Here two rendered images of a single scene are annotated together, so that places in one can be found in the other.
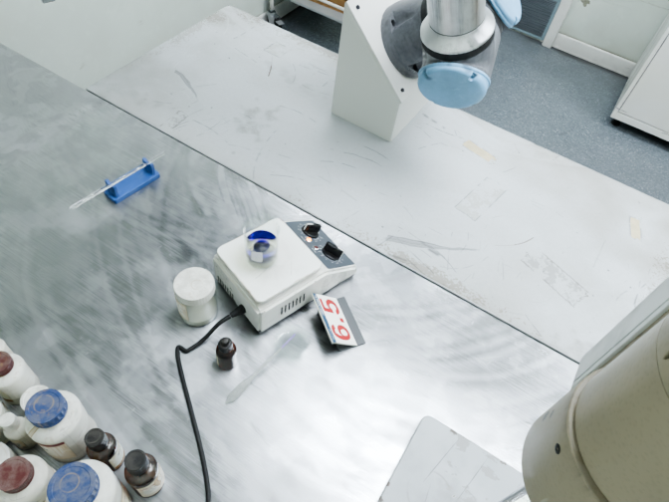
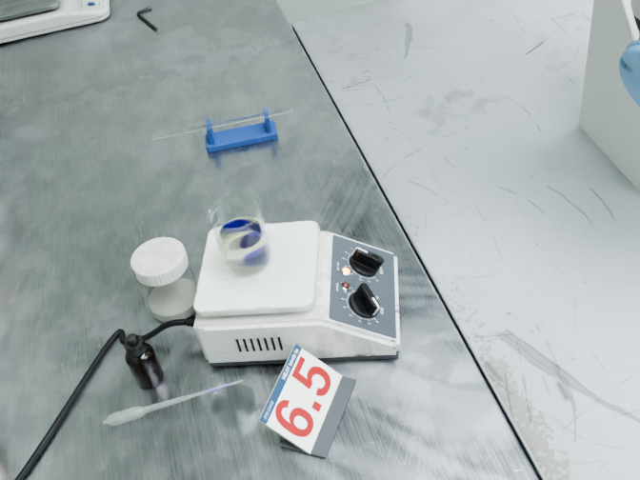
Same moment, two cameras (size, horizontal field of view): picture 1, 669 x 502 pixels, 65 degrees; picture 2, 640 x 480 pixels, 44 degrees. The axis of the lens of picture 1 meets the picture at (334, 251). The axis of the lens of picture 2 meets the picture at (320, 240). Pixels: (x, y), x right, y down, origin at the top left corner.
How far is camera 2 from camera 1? 0.47 m
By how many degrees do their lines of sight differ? 38
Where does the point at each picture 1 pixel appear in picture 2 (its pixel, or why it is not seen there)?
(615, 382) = not seen: outside the picture
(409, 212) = (576, 312)
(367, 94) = (620, 101)
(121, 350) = (73, 306)
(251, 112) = (457, 94)
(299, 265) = (282, 290)
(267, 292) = (213, 303)
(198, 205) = (288, 186)
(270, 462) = not seen: outside the picture
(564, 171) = not seen: outside the picture
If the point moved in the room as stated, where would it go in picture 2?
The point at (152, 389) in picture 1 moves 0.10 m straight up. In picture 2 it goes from (59, 363) to (23, 302)
